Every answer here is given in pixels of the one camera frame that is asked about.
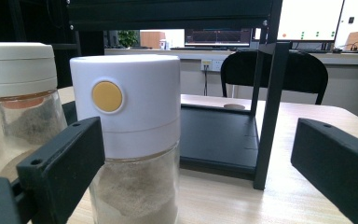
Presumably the black power cable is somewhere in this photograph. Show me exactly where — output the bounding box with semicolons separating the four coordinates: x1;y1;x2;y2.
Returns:
202;64;210;96

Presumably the dark-screen monitor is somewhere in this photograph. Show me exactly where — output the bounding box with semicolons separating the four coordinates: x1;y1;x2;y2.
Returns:
184;28;253;48

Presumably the white wall power outlet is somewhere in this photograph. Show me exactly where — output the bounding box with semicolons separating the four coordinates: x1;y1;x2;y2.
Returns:
200;59;225;72

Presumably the green potted plant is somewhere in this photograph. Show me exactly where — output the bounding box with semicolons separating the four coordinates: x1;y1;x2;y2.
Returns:
117;30;140;49

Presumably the white-screen monitor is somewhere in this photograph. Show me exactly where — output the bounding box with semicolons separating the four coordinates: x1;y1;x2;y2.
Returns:
254;0;345;43

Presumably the white-lidded jar with yellow button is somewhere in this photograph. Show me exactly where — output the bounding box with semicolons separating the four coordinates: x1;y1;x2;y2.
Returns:
69;54;182;224

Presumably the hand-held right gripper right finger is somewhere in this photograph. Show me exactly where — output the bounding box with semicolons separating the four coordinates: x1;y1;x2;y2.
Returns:
290;118;358;224

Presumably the black metal shelf rack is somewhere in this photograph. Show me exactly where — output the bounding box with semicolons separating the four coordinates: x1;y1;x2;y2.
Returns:
62;0;293;191

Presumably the black chair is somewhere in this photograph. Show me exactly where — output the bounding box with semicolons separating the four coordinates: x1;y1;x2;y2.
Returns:
219;50;329;105

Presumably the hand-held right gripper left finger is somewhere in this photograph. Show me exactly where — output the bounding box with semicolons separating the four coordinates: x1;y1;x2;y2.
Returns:
16;116;106;224

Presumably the cream-lidded glass jar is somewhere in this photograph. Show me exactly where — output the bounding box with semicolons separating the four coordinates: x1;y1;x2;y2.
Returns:
0;41;69;183

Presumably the round brown table cap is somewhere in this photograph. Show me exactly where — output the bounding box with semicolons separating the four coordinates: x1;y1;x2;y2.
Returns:
223;103;247;110

